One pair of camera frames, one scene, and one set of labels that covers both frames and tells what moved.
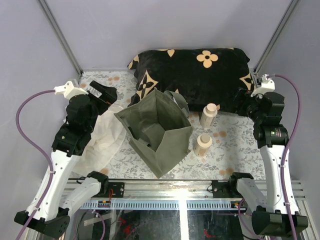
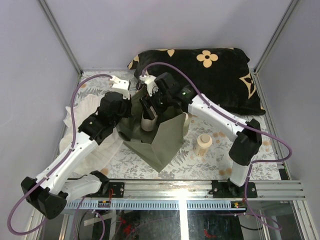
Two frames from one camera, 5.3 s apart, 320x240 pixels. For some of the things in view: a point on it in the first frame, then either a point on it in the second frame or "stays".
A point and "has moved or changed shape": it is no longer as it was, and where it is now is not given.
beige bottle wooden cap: (203, 143) stays
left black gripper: (109, 95) -> (128, 102)
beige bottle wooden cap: (209, 113) has moved or changed shape
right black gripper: (243, 96) -> (146, 102)
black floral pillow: (202, 75) stays
